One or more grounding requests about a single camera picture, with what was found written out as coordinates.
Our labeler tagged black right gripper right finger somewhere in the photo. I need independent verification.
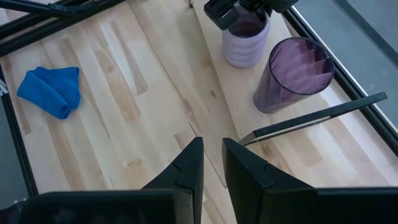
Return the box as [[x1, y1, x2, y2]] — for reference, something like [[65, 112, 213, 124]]
[[221, 137, 318, 224]]

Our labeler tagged black metal table frame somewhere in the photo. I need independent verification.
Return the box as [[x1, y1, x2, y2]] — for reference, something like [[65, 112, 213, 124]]
[[0, 0, 398, 200]]

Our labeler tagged purple faceted plastic tumbler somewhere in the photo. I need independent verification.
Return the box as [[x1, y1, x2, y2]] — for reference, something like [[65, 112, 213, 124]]
[[252, 36, 336, 114]]

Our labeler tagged black metal shelf leg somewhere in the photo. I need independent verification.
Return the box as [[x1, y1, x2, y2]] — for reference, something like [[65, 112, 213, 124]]
[[238, 91, 389, 147]]

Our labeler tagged lilac ribbed ceramic mug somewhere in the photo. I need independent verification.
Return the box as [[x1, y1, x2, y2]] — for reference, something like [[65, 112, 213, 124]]
[[221, 6, 272, 70]]

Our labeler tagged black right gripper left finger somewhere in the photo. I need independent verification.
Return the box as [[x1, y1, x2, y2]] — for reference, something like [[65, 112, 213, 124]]
[[142, 136, 205, 224]]

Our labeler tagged blue folded cloth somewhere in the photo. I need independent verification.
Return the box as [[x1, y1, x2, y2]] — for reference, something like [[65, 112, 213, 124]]
[[16, 65, 82, 121]]

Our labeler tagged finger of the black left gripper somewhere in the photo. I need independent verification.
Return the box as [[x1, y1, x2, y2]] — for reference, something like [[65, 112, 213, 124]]
[[203, 0, 242, 31], [241, 0, 299, 21]]

